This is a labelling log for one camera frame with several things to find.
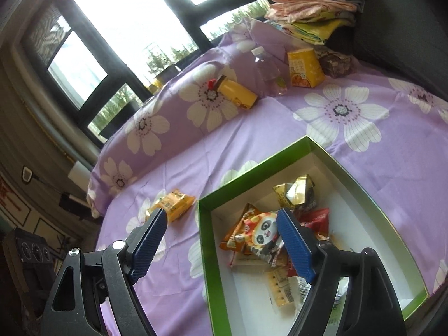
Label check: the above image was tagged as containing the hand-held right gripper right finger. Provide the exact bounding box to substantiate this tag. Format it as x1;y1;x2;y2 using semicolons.
276;207;408;336

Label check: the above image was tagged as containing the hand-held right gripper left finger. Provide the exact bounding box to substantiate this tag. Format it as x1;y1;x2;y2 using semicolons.
41;207;169;336

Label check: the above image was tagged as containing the clear white cracker packet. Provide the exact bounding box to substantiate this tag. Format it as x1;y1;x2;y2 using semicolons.
268;265;309;309

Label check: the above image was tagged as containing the green cardboard box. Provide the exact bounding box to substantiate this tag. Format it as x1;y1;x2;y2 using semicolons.
198;135;429;336

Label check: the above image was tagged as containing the orange snack bag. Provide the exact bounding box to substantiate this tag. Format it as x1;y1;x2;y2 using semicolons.
220;203;268;253

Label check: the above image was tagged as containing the white yellow corn snack bag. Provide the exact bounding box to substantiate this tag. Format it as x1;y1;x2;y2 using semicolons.
331;276;351;311

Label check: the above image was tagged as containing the orange yellow snack packet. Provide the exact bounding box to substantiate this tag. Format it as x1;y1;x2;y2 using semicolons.
147;189;196;223

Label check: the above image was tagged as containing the purple floral bedsheet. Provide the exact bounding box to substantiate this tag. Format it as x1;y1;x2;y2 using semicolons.
86;17;448;336

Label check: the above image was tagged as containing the purple floral pillow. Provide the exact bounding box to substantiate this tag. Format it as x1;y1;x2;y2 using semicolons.
87;17;291;218

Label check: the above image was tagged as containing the yellow bear bottle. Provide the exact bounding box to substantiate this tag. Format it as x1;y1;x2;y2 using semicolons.
208;77;260;110

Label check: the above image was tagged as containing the yellow carton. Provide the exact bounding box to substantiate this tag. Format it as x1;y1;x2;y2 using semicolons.
287;48;326;88

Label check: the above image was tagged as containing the clear plastic bottle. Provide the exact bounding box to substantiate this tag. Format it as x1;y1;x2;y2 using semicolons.
250;46;290;97

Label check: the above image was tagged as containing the brown patterned pouch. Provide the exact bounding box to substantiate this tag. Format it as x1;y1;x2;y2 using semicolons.
317;52;360;78

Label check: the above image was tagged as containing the black framed window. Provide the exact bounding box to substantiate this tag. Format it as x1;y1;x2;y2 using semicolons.
21;0;277;141

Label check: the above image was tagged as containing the stack of folded cloths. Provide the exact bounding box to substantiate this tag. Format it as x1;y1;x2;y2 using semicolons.
264;0;379;45

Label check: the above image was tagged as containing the dark grey cushion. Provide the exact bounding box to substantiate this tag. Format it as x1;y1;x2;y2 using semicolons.
325;0;448;106

